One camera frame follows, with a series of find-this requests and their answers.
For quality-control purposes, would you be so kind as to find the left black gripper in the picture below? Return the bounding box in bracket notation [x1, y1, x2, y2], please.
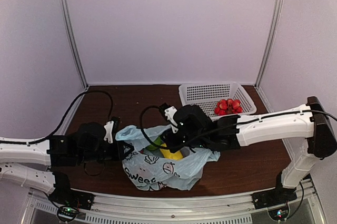
[78, 138, 134, 164]

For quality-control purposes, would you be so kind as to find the light blue printed plastic bag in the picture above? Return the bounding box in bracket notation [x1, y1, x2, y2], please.
[116, 125, 221, 191]

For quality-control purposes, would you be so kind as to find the red lychee bunch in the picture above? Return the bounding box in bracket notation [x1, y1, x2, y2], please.
[214, 98, 243, 116]

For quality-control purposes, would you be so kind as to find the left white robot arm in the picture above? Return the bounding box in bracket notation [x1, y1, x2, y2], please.
[1, 121, 134, 205]

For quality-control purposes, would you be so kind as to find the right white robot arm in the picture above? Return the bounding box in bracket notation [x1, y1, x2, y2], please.
[160, 96, 336, 204]

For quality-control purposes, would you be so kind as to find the yellow mango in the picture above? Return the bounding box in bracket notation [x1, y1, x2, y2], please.
[160, 143, 184, 160]

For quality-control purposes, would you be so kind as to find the white perforated plastic basket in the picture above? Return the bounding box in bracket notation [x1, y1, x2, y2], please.
[179, 81, 257, 120]

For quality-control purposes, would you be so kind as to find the green apple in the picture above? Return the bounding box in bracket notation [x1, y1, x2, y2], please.
[146, 136, 163, 151]

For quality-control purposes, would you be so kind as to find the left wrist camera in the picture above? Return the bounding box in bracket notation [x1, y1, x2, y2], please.
[104, 116, 120, 144]

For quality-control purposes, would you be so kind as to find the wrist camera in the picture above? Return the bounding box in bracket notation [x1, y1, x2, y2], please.
[159, 103, 179, 134]
[104, 116, 120, 144]

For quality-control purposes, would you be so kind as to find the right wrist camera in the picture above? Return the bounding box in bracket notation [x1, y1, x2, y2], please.
[159, 103, 179, 134]

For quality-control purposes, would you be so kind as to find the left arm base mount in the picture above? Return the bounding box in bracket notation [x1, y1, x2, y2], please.
[46, 189, 95, 222]

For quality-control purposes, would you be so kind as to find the aluminium front rail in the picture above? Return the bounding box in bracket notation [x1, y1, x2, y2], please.
[26, 179, 321, 224]

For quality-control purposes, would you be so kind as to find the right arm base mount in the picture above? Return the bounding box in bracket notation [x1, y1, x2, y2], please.
[252, 188, 297, 222]

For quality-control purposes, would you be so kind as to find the left black braided cable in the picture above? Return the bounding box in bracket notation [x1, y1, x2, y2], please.
[0, 90, 114, 146]

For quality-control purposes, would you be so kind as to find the right aluminium corner post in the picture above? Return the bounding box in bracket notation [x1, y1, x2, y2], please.
[254, 0, 284, 89]

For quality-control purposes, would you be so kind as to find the aluminium corner post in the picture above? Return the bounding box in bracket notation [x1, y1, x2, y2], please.
[60, 0, 88, 89]
[254, 0, 284, 89]

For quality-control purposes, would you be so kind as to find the left aluminium corner post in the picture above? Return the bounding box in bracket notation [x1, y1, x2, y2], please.
[60, 0, 88, 89]

